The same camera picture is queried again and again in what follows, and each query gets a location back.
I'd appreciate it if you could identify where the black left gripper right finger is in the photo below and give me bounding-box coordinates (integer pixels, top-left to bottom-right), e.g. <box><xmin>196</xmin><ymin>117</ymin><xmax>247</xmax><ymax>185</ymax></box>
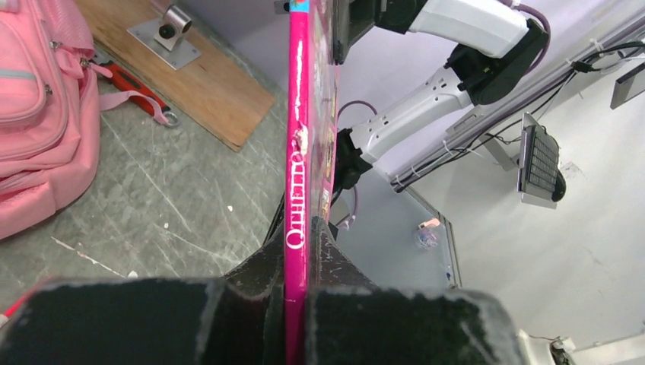
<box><xmin>304</xmin><ymin>218</ymin><xmax>524</xmax><ymax>364</ymax></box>

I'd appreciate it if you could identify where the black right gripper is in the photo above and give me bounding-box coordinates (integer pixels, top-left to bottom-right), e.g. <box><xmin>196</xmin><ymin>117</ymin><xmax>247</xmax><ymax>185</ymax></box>
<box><xmin>332</xmin><ymin>0</ymin><xmax>386</xmax><ymax>65</ymax></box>

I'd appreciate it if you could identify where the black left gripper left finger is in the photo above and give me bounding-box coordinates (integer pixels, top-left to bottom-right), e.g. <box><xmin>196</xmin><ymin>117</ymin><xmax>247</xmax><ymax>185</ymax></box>
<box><xmin>0</xmin><ymin>236</ymin><xmax>288</xmax><ymax>365</ymax></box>

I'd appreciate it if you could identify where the pink book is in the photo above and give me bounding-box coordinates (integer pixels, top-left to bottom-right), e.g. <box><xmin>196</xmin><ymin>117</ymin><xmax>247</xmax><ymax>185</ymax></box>
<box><xmin>284</xmin><ymin>1</ymin><xmax>338</xmax><ymax>364</ymax></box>

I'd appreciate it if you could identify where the pink student backpack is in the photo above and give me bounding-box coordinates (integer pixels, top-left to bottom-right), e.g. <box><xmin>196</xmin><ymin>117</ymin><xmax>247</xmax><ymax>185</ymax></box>
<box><xmin>0</xmin><ymin>0</ymin><xmax>173</xmax><ymax>242</ymax></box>

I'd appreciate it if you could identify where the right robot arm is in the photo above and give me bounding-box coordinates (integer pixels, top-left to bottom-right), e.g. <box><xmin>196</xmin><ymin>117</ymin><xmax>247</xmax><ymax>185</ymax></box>
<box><xmin>332</xmin><ymin>0</ymin><xmax>551</xmax><ymax>194</ymax></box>

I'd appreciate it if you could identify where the wooden board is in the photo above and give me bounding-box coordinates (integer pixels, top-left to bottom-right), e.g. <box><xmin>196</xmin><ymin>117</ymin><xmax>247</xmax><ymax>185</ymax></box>
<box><xmin>76</xmin><ymin>1</ymin><xmax>275</xmax><ymax>152</ymax></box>

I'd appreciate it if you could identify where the black keyboard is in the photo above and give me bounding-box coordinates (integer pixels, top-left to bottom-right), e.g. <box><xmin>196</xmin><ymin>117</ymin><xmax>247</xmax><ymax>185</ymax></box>
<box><xmin>517</xmin><ymin>113</ymin><xmax>567</xmax><ymax>209</ymax></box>

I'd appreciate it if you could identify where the metal post bracket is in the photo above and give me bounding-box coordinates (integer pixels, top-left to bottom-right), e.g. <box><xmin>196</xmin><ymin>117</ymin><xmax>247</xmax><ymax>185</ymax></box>
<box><xmin>127</xmin><ymin>1</ymin><xmax>202</xmax><ymax>71</ymax></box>

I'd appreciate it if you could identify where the red handled wrench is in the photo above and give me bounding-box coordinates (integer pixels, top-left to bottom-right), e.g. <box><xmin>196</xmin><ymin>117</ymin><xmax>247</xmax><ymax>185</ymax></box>
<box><xmin>89</xmin><ymin>54</ymin><xmax>180</xmax><ymax>128</ymax></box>

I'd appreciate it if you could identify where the aluminium frame rail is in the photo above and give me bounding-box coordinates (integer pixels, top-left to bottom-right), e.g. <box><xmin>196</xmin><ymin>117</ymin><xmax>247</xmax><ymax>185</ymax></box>
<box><xmin>390</xmin><ymin>1</ymin><xmax>644</xmax><ymax>192</ymax></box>

